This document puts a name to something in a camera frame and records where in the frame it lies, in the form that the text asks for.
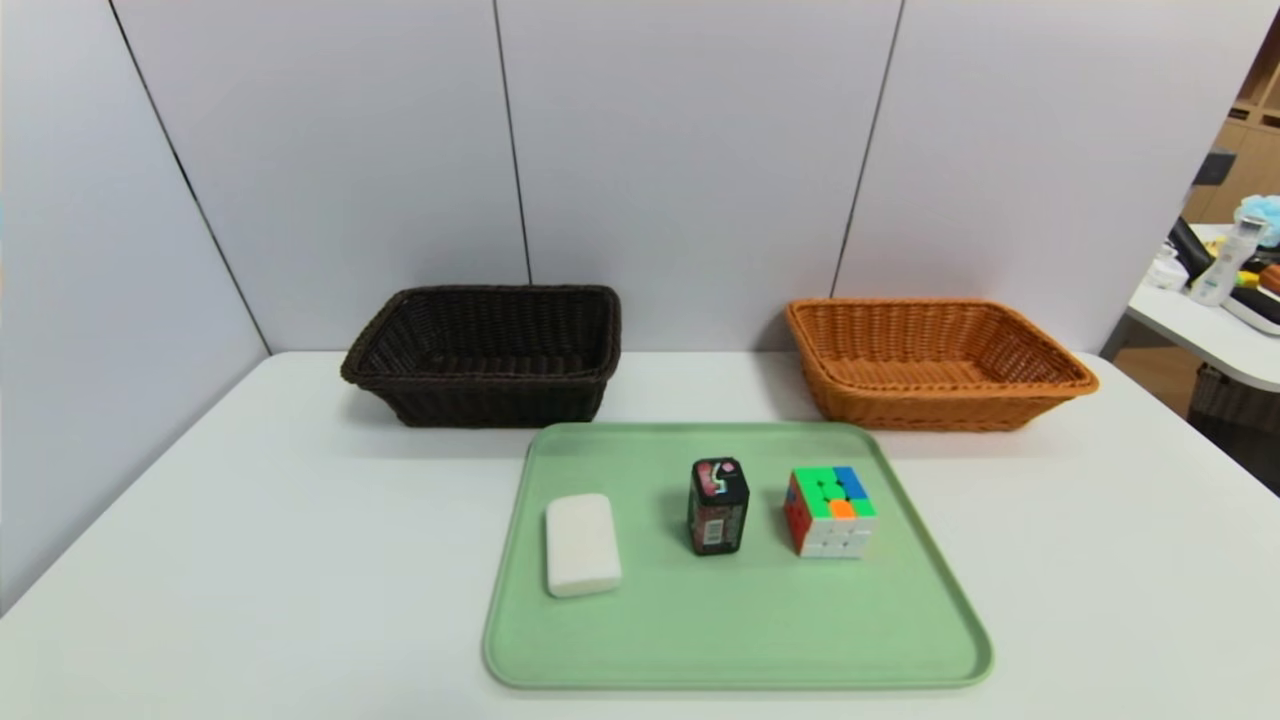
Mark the white flat tray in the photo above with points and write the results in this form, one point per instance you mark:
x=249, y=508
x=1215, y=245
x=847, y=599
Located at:
x=1255, y=310

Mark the wooden shelf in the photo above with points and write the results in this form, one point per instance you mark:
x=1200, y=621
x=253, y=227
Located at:
x=1255, y=170

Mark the orange wicker basket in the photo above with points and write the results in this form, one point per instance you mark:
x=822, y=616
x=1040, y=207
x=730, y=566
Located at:
x=930, y=400

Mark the black red snack box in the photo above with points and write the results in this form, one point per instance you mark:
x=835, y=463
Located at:
x=718, y=510

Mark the clear plastic bottle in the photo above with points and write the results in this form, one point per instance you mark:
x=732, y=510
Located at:
x=1228, y=262

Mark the white side table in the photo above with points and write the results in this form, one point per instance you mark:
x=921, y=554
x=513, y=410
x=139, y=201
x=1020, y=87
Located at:
x=1200, y=335

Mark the black bag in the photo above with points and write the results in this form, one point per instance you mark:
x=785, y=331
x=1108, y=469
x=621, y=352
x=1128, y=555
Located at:
x=1188, y=245

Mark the grey woven bin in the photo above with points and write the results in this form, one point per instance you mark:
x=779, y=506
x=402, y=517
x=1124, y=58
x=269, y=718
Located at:
x=1235, y=400

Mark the green plastic tray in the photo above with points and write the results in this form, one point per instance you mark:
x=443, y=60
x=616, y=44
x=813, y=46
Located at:
x=720, y=620

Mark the dark grey box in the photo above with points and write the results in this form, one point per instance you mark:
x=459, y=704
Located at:
x=1215, y=167

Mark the colourful puzzle cube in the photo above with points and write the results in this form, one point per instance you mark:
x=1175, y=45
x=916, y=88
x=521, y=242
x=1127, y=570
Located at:
x=830, y=510

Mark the blue fluffy sponge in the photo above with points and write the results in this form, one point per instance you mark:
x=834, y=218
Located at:
x=1262, y=208

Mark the small white cup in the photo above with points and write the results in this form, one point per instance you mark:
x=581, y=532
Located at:
x=1166, y=272

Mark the dark brown wicker basket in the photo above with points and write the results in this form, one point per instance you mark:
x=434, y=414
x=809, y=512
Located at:
x=480, y=395

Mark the white soap bar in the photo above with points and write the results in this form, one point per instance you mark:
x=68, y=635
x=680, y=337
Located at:
x=582, y=545

